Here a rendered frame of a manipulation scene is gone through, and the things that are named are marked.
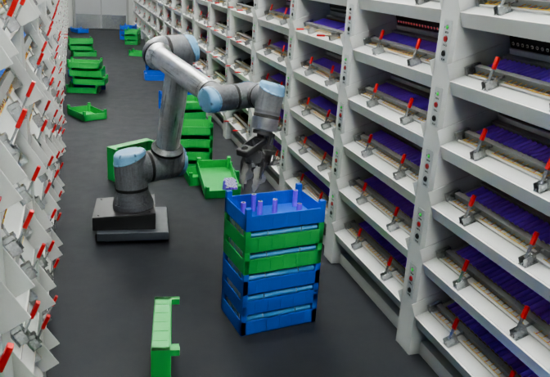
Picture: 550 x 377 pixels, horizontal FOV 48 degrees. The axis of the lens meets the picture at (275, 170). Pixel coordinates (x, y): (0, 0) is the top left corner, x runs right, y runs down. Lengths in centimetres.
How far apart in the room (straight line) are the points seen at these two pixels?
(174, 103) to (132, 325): 100
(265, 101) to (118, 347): 96
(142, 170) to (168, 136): 19
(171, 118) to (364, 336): 126
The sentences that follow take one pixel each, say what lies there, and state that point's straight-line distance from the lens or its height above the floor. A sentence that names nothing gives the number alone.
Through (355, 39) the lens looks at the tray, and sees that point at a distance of 252.
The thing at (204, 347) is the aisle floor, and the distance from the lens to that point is 219.
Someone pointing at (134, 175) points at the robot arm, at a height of 30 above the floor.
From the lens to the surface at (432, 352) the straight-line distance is 221.
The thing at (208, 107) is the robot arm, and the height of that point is 77.
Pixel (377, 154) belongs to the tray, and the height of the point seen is 58.
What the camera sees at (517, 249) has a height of 57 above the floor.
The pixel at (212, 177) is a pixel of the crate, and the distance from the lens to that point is 360.
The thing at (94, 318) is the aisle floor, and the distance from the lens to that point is 237.
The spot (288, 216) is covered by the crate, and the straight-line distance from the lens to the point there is 210.
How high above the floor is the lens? 123
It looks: 18 degrees down
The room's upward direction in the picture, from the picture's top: 4 degrees clockwise
